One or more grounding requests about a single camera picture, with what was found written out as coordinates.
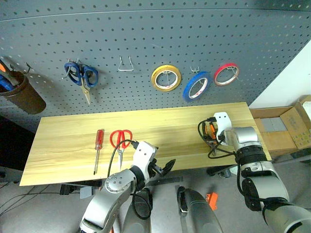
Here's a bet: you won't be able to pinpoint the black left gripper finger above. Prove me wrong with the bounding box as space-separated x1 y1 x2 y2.
162 158 176 176

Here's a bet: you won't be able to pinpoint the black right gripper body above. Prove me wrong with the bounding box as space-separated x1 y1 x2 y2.
203 120 218 147

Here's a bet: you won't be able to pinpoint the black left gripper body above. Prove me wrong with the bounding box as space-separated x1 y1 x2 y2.
148 157 164 180

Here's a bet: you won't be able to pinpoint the blue tape roll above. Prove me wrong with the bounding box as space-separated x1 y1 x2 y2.
182 71 211 102

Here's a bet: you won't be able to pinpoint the red tape roll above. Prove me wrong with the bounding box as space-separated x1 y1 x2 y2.
213 63 240 86

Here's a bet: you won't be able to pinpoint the yellow tape roll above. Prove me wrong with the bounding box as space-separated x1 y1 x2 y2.
151 64 182 93

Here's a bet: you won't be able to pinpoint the grey metal pegboard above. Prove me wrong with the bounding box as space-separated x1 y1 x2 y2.
0 0 311 134

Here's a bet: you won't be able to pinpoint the wooden table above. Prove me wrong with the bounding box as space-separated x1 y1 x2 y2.
19 101 272 187

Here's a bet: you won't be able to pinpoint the grey robot leg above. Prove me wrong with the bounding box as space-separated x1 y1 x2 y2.
122 187 153 233
176 186 224 233

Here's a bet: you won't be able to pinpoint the orange plastic part on floor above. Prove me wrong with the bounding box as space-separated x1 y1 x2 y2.
205 192 219 211

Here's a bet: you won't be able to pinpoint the open cardboard box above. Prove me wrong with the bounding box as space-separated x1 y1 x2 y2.
249 95 311 159

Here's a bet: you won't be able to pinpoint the black cabinet beside table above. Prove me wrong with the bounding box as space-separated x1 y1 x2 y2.
0 116 36 184

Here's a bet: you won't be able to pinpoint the brown plastic tool cup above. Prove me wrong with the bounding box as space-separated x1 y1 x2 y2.
0 70 47 115

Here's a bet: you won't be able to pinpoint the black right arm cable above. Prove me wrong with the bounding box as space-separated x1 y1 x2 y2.
197 117 244 195

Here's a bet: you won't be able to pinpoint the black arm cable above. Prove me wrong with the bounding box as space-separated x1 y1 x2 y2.
197 117 244 195
107 139 153 220

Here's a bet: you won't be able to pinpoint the orange handled pliers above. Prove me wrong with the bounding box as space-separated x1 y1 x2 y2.
204 123 217 157

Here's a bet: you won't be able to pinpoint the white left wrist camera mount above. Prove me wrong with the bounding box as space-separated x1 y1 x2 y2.
132 141 158 181

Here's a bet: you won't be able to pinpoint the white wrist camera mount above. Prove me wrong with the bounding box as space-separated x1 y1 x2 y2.
132 141 158 181
213 112 232 139

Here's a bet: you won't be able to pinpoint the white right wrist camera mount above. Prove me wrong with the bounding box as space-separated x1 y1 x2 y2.
213 112 232 139

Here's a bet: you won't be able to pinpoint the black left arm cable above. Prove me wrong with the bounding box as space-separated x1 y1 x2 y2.
107 139 153 220

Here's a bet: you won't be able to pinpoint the red handled scissors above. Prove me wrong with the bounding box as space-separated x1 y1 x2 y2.
109 129 133 171

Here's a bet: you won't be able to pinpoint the red handled screwdriver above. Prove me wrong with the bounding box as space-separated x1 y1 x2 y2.
93 129 105 175

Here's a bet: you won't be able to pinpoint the grey metal bracket on floor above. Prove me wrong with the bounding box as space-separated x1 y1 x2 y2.
79 186 95 199

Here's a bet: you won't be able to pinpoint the silver wire double loop hook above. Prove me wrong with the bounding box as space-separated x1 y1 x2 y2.
118 55 134 72

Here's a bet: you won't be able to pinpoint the blue handled scissors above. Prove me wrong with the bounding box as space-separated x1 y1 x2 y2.
64 62 99 105

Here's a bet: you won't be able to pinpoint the black floor cables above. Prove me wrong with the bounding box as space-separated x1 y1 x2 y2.
0 181 61 217

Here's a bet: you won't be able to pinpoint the blue handled tool in cup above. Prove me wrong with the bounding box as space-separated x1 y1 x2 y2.
0 74 14 92

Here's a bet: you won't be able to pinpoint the orange handled tool in cup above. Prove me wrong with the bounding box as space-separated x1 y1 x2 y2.
0 60 19 86

